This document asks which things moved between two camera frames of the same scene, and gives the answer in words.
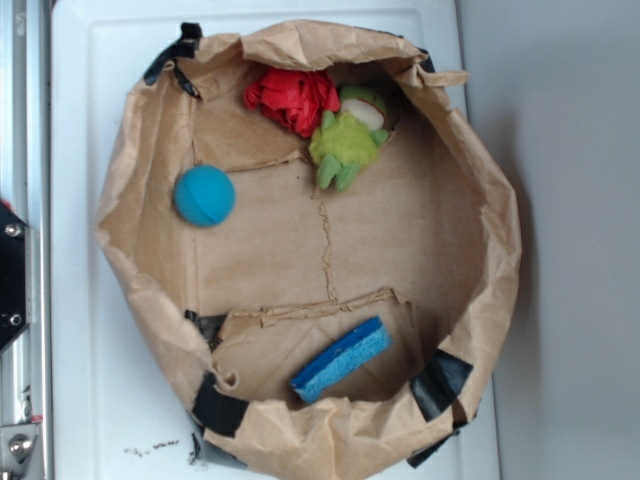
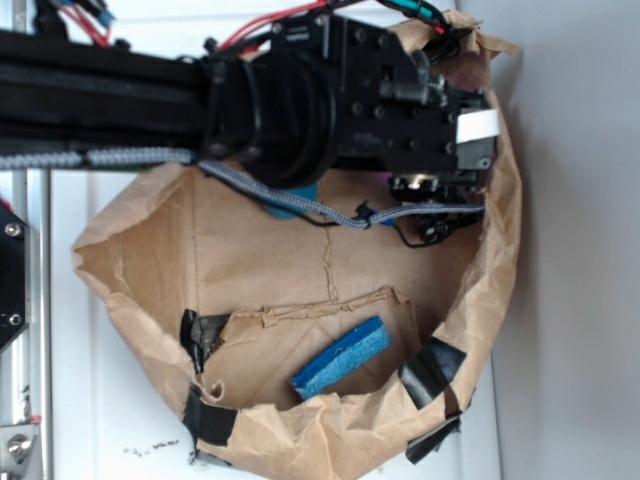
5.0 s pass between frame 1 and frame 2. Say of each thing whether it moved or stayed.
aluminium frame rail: stayed
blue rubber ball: moved
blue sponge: stayed
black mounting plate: stayed
